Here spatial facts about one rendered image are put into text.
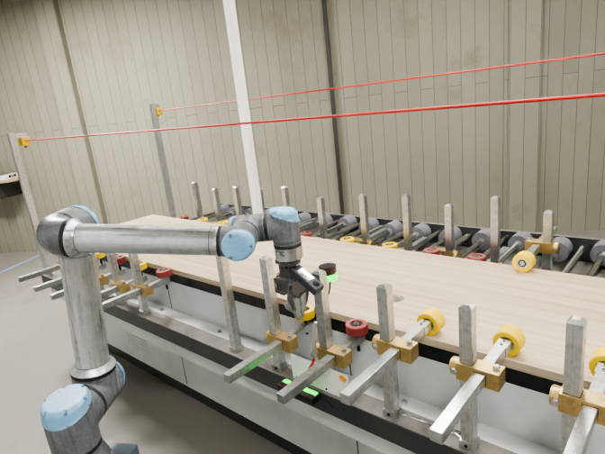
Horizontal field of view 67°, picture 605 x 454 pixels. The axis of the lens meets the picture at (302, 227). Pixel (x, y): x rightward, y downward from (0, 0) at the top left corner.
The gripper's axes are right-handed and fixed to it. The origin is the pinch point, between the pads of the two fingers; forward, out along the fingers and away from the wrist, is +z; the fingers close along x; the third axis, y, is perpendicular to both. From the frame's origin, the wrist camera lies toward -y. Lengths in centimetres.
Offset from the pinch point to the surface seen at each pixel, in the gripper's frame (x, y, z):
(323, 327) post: -6.0, -4.0, 5.8
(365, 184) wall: -347, 205, 34
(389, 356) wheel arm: -0.5, -32.7, 5.0
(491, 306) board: -56, -42, 11
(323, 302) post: -6.6, -4.7, -3.4
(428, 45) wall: -383, 137, -110
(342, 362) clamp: -5.2, -11.3, 16.5
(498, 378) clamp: -5, -62, 5
